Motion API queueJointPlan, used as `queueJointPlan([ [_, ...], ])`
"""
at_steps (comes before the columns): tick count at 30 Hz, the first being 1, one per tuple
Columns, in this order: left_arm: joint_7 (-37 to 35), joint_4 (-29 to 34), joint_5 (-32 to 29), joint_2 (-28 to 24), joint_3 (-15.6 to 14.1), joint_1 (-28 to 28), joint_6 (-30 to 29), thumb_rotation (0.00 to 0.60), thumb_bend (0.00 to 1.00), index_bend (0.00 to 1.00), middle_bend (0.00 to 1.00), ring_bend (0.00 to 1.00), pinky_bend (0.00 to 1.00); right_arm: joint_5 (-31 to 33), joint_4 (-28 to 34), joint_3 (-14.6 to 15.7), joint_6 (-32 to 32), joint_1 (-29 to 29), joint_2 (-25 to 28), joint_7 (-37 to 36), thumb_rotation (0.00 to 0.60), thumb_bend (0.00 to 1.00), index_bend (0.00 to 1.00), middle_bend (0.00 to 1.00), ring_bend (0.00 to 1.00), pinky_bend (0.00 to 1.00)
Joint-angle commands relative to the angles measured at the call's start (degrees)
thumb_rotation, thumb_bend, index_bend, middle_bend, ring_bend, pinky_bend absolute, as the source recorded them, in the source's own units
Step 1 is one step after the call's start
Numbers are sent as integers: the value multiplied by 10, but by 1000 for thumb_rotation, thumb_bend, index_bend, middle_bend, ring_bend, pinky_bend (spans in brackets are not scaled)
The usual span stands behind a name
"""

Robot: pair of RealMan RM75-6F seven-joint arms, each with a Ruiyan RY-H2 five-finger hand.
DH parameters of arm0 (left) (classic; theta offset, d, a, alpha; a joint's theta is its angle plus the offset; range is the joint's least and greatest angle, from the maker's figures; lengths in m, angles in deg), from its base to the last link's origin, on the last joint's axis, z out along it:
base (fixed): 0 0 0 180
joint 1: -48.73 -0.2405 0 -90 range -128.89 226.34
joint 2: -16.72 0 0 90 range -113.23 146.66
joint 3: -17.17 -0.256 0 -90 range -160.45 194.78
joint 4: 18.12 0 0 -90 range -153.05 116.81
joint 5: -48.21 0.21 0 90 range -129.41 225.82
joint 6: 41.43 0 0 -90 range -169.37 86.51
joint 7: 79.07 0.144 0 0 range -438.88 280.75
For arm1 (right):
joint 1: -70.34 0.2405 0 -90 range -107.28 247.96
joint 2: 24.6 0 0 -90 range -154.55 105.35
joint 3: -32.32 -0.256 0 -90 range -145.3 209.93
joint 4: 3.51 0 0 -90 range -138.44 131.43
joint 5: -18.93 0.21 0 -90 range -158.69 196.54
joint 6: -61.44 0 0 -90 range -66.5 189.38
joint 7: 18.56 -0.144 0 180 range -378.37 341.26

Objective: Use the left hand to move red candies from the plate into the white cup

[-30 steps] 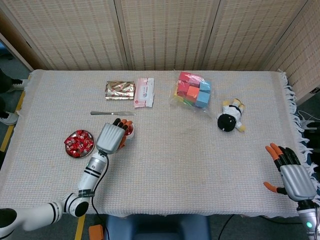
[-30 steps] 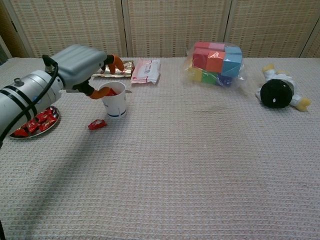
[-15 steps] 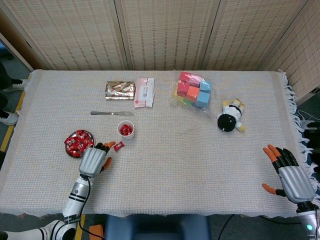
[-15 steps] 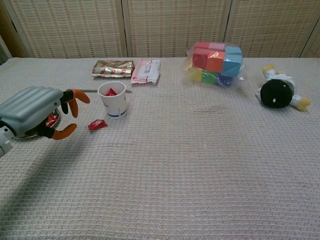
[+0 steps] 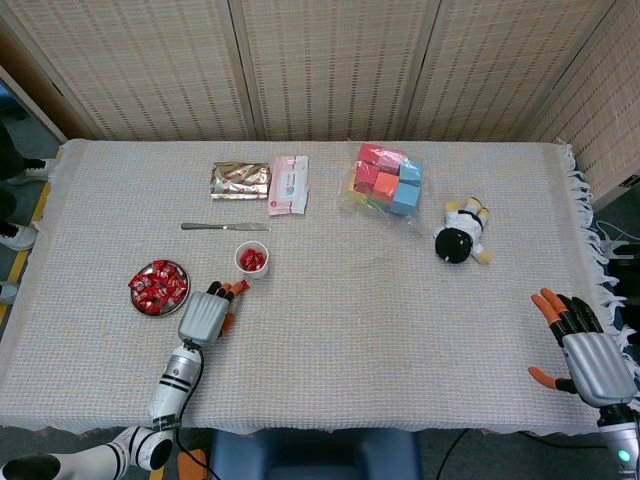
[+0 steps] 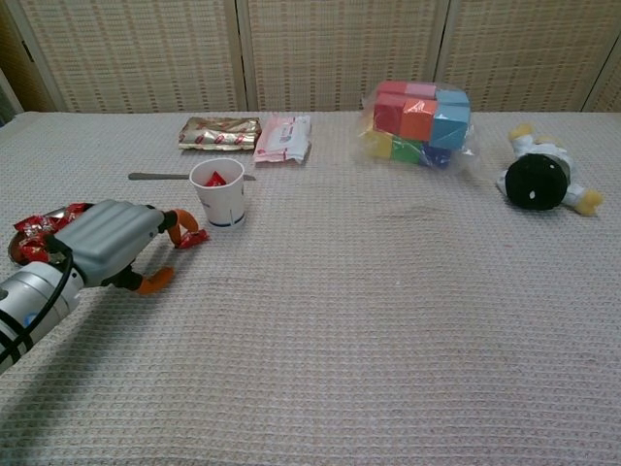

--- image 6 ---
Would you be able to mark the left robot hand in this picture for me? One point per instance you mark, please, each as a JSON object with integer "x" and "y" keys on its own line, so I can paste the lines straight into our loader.
{"x": 111, "y": 238}

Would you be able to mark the red candy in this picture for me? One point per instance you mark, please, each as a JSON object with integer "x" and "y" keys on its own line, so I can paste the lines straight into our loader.
{"x": 215, "y": 180}
{"x": 196, "y": 238}

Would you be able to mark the metal dish of red candies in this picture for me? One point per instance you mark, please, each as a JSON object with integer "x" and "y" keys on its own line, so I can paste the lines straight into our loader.
{"x": 13, "y": 252}

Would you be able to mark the white paper cup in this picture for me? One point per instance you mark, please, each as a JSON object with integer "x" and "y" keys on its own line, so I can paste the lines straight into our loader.
{"x": 220, "y": 204}

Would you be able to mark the silver table knife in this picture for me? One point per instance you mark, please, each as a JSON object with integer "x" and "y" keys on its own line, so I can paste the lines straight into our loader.
{"x": 155, "y": 176}

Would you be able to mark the heap of red candies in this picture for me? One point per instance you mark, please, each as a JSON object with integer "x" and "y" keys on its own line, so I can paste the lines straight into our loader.
{"x": 34, "y": 238}

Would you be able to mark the gold foil snack packet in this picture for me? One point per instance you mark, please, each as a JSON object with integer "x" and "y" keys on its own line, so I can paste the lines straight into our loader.
{"x": 218, "y": 133}

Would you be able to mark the pink wet wipes pack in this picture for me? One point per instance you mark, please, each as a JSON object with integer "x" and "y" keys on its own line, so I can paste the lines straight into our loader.
{"x": 284, "y": 138}

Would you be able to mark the beige woven tablecloth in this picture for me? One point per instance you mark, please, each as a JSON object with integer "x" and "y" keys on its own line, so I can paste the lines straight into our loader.
{"x": 339, "y": 315}

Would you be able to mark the yellow foam cube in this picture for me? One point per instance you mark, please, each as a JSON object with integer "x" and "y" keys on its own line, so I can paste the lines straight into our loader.
{"x": 378, "y": 145}

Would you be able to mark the beige folding screen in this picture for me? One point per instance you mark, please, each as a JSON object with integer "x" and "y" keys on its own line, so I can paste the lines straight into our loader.
{"x": 339, "y": 48}

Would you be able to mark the red foam cube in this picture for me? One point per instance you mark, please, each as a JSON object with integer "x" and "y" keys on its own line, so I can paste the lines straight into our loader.
{"x": 388, "y": 114}
{"x": 393, "y": 87}

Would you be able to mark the green foam cube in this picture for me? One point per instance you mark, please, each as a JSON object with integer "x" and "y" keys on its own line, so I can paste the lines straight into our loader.
{"x": 407, "y": 150}

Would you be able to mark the orange foam cube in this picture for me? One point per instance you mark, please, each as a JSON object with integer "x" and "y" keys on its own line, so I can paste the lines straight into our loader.
{"x": 417, "y": 121}

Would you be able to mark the dark blue foam cube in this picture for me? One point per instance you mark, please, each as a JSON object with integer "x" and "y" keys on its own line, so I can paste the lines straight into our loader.
{"x": 436, "y": 156}

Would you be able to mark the pink foam cube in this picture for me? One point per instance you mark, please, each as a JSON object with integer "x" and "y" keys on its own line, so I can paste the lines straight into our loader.
{"x": 419, "y": 90}

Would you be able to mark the light blue foam cube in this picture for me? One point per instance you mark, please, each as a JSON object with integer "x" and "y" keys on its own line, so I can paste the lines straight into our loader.
{"x": 451, "y": 128}
{"x": 453, "y": 97}

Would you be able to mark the clear plastic bag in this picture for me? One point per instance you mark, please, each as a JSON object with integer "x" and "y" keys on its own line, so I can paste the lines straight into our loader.
{"x": 461, "y": 160}

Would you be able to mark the black haired plush doll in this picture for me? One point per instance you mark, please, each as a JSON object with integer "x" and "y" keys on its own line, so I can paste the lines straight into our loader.
{"x": 533, "y": 182}

